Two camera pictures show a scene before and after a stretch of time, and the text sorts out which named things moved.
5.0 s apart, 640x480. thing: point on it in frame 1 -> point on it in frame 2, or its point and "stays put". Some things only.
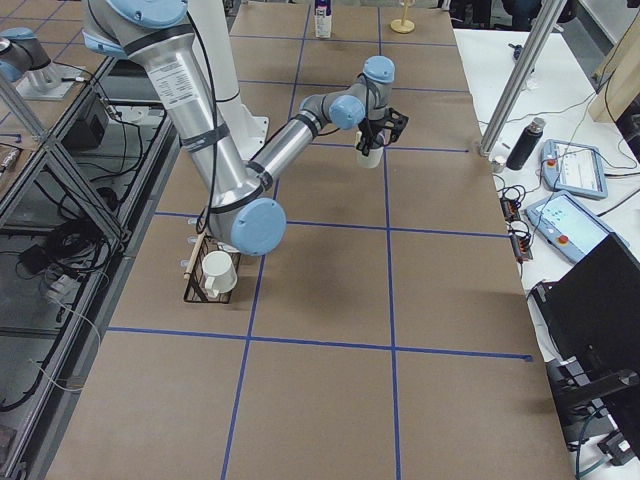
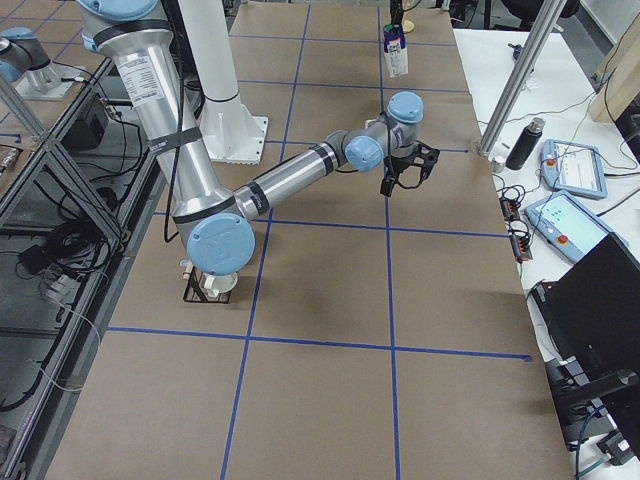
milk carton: (323, 16) -> (395, 47)
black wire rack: (196, 288) stays put
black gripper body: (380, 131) -> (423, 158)
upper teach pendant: (573, 169) stays put
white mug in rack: (220, 273) stays put
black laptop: (590, 319) stays put
